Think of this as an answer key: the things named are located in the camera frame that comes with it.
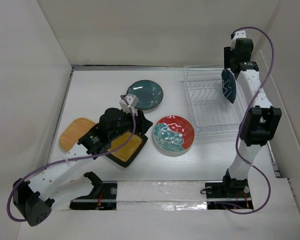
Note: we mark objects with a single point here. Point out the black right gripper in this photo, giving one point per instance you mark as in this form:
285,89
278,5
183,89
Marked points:
228,53

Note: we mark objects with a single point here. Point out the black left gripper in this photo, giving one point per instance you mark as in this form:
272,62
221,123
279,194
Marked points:
142,124

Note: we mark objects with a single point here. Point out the blue leaf-shaped dish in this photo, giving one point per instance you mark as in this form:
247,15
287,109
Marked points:
229,88

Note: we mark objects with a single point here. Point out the red teal floral plate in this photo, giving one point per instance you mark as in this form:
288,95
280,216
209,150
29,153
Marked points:
174,134

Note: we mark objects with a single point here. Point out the teal round plate brown rim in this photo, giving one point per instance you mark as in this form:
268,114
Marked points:
149,93

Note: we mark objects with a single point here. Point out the yellow square plate dark rim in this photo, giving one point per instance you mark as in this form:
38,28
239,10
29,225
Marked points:
126,155

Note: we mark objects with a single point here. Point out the woven bamboo tray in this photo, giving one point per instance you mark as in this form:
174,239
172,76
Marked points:
78,128

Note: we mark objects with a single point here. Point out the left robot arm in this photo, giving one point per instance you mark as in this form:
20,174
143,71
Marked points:
39,192

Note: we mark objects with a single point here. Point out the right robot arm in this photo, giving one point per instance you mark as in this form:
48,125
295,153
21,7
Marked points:
260,120

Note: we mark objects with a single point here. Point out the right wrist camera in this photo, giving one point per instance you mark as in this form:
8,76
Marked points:
241,34

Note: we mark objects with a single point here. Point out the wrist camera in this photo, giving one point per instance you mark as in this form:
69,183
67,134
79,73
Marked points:
128,101
241,34

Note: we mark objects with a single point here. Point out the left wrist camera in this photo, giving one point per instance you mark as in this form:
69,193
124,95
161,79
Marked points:
128,101

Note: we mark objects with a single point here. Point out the white wire dish rack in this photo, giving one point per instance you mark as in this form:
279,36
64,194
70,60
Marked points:
210,112

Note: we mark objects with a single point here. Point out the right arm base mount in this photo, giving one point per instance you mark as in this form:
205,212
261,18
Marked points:
218,199

